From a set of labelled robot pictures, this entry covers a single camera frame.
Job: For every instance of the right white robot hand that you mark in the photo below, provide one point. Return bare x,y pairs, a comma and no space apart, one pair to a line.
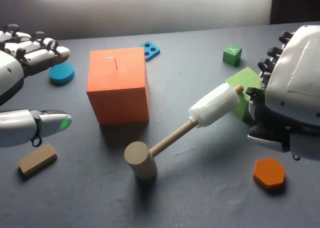
295,75

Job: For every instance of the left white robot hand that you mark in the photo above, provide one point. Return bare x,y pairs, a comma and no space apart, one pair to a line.
12,68

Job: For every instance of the large orange cube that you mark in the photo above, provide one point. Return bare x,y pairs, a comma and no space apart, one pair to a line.
117,103

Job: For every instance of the small metal nail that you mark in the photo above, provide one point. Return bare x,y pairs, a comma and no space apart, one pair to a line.
115,62

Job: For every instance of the large green textured cube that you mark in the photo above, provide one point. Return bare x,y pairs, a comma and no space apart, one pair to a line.
246,79

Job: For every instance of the blue round disc block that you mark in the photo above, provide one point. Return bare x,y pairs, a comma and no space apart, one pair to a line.
61,73

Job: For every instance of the small green letter cube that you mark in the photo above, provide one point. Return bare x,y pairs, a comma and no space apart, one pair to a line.
232,56

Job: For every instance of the dark curtain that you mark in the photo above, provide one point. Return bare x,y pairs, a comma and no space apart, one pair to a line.
295,3

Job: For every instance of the tan wooden rectangular block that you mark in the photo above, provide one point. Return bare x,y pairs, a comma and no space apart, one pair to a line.
37,159

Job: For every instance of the orange hexagon block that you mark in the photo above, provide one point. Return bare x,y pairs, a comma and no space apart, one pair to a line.
269,171

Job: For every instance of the blue square block with holes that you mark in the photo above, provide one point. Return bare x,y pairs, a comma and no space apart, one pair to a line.
149,49

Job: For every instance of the grey table cloth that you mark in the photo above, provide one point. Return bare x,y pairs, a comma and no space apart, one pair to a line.
200,203

